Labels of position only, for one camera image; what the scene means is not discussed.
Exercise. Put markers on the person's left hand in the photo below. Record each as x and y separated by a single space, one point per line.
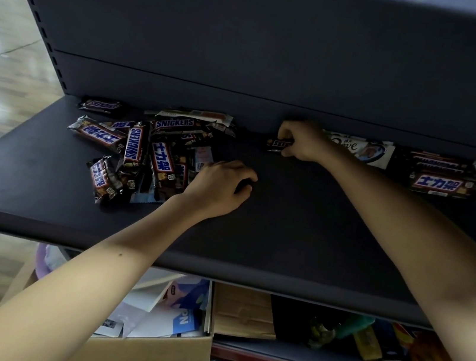
218 188

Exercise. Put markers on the teal plastic bottle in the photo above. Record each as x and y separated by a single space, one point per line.
352 327

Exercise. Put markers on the dark blue carton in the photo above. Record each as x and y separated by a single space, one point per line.
389 346

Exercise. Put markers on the person's right forearm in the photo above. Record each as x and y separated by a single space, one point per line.
433 254

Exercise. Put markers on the person's left forearm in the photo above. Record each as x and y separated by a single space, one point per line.
67 295

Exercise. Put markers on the dark grey metal shelf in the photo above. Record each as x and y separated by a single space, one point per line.
303 224

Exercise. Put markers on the yellow plastic bottle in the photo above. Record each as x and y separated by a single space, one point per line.
367 343

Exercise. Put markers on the cardboard box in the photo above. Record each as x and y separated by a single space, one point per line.
147 353

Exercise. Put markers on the short brown chocolate bar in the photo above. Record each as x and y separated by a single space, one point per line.
276 143

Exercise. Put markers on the pile of mixed chocolate bars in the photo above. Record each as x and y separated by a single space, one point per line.
144 149

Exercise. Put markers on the orange plastic tub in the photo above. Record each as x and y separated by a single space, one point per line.
434 360

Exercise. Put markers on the Dove bar blue white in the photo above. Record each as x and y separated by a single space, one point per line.
366 151

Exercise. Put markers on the person's right hand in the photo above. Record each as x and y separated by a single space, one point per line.
307 141

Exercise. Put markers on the blue printed package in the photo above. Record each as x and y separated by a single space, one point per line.
189 305

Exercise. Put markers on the orange blue detergent bag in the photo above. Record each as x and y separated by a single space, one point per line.
402 335

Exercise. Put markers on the purple plastic basin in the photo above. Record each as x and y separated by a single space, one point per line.
42 262

